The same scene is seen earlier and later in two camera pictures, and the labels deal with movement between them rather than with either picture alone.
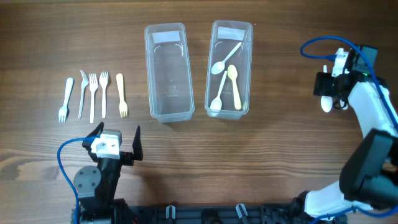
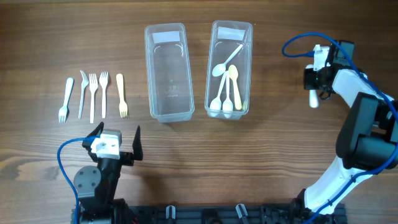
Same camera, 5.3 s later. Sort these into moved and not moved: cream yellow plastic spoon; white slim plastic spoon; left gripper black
Moved: white slim plastic spoon
Not moved: cream yellow plastic spoon; left gripper black
